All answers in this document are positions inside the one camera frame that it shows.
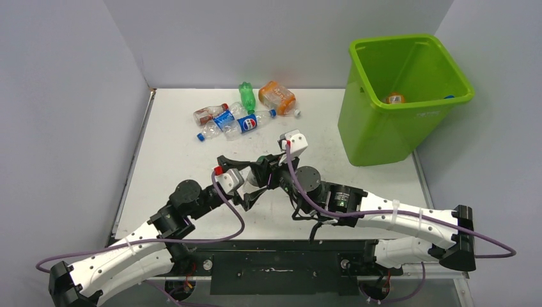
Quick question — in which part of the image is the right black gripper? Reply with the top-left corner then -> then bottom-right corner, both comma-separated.
252,149 -> 313,214

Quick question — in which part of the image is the pepsi bottle blue cap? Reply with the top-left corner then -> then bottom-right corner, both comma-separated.
223,109 -> 277,141

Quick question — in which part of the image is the blue label crushed bottle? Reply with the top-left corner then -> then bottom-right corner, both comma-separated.
197,102 -> 248,141

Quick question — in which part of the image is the small orange juice bottle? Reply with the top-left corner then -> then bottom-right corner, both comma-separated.
383,92 -> 406,104

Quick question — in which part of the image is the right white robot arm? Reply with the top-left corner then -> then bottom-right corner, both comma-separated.
247,155 -> 476,274

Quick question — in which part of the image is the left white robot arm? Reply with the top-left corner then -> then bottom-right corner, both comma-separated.
49,156 -> 272,306

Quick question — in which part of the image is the green plastic bin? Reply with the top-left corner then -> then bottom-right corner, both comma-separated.
337,34 -> 475,166

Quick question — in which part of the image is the green soda bottle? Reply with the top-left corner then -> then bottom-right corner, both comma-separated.
238,82 -> 256,114

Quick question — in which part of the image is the large orange tea bottle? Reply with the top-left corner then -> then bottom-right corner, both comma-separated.
258,81 -> 301,118

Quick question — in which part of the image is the crushed red label bottle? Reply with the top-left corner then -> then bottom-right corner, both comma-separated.
193,104 -> 229,127

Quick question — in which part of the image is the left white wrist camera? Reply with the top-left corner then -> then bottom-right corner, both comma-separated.
213,166 -> 245,196

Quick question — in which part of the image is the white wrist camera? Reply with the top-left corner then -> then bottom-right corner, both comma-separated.
213,166 -> 245,196
278,129 -> 308,157

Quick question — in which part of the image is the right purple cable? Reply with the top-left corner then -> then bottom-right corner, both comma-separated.
284,144 -> 518,259

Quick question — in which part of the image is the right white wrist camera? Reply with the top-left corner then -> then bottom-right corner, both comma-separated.
278,129 -> 308,157

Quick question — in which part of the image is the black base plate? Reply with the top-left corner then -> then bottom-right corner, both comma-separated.
154,240 -> 403,302

